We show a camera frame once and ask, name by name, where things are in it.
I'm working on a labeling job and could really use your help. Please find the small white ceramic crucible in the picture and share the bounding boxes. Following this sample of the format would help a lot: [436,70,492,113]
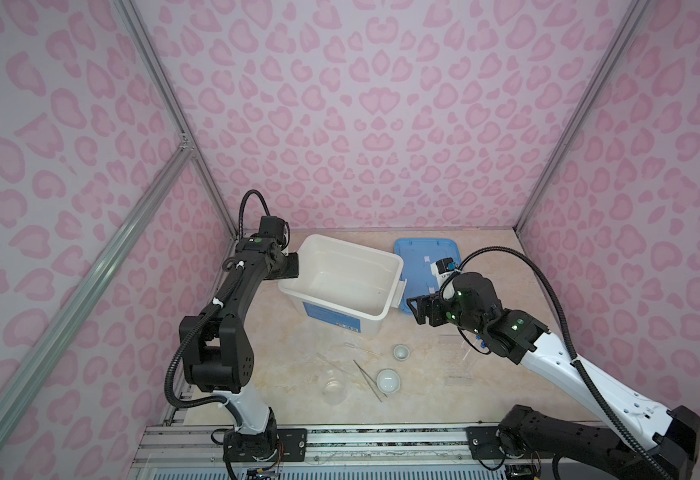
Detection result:
[393,344,411,362]

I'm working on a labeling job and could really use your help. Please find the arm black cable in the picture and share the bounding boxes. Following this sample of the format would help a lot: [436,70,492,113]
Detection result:
[163,189,272,410]
[457,245,675,480]

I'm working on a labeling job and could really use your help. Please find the blue plastic bin lid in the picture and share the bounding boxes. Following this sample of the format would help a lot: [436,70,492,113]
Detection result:
[394,238,461,315]

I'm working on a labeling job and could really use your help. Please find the metal tweezers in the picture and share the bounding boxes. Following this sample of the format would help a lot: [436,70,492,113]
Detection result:
[353,360,382,403]

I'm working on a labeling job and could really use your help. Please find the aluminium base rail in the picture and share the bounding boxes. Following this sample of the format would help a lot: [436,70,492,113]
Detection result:
[127,423,651,480]

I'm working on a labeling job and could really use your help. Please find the clear test tube rack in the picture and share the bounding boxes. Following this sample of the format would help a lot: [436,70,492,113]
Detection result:
[437,334,483,387]

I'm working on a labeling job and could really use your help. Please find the diagonal aluminium frame bar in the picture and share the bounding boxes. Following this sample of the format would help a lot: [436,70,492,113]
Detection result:
[0,146,193,451]

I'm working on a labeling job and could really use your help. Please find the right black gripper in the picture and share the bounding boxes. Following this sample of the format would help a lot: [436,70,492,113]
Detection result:
[403,289,486,337]

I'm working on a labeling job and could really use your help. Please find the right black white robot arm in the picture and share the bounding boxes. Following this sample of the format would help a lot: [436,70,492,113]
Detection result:
[406,272,700,479]

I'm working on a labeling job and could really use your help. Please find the white ceramic evaporating dish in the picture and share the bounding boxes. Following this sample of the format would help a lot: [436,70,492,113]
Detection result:
[376,369,402,396]

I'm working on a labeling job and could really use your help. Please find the clear plastic pipette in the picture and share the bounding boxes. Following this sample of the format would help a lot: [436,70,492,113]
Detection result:
[343,342,379,358]

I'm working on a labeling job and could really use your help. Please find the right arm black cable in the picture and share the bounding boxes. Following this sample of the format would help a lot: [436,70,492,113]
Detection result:
[457,245,675,480]

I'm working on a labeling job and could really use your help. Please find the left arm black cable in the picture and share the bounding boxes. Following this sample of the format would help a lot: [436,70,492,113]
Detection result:
[163,189,272,410]

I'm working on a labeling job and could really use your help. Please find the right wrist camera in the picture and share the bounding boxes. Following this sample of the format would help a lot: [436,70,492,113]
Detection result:
[430,257,460,299]

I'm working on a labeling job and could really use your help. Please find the clear glass beaker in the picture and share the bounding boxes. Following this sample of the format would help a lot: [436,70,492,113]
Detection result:
[319,368,347,405]

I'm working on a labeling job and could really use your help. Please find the white plastic storage bin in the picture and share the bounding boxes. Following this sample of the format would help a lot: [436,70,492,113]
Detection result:
[278,234,407,336]

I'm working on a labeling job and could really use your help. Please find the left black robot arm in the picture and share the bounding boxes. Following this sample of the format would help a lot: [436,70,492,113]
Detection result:
[165,215,299,436]

